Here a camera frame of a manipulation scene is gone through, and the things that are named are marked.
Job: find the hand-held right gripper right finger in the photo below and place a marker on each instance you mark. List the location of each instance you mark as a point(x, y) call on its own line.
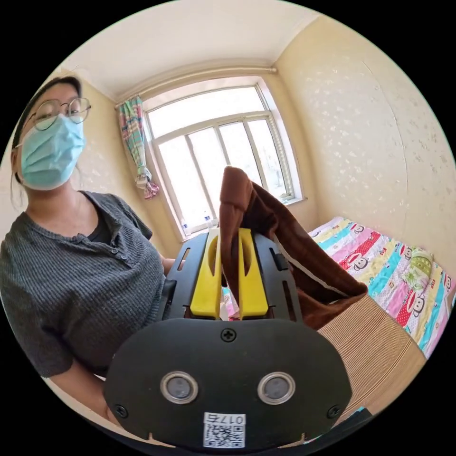
point(252, 288)

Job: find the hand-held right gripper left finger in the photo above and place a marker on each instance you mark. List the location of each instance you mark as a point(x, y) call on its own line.
point(204, 285)

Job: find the brown pants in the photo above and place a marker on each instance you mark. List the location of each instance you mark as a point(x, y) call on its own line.
point(270, 228)

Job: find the window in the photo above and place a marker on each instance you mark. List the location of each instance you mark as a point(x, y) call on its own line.
point(221, 156)

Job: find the bed with cartoon printed quilt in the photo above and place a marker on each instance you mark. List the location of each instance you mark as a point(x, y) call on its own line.
point(377, 342)

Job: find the person's body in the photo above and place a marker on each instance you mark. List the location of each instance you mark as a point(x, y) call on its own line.
point(71, 249)

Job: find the striped pastel curtain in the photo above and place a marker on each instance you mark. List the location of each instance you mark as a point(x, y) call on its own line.
point(137, 142)

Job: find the floral pillow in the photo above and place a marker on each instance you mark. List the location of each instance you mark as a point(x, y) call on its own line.
point(418, 269)

